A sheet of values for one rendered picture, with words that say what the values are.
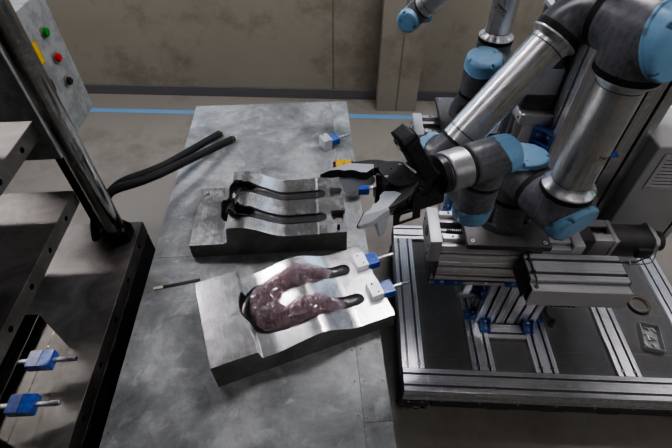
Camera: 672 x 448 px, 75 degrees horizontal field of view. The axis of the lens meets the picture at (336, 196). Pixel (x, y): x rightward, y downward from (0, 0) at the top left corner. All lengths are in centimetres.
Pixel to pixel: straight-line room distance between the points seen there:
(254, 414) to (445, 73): 291
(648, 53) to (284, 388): 105
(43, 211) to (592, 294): 152
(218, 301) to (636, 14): 109
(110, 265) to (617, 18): 148
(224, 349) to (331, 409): 31
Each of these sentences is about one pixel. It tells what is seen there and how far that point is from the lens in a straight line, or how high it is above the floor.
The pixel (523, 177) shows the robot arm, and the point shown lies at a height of 124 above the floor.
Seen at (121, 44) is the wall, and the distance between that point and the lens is 386.
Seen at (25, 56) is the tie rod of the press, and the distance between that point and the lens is 129.
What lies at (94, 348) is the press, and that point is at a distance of 146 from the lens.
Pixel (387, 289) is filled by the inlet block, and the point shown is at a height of 87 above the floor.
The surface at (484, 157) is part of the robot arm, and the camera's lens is 79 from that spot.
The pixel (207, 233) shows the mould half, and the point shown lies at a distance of 149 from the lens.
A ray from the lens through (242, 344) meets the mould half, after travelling 118.
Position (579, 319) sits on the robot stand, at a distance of 226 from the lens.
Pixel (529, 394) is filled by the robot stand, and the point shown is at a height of 23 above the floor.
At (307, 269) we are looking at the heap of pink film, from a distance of 128.
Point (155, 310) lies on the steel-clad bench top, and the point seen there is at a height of 80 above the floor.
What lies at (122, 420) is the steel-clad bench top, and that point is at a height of 80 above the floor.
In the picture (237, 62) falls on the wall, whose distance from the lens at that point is 361.
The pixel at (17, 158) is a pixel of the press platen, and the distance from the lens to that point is 132.
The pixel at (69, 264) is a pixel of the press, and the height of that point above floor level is 78.
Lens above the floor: 195
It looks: 45 degrees down
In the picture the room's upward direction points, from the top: straight up
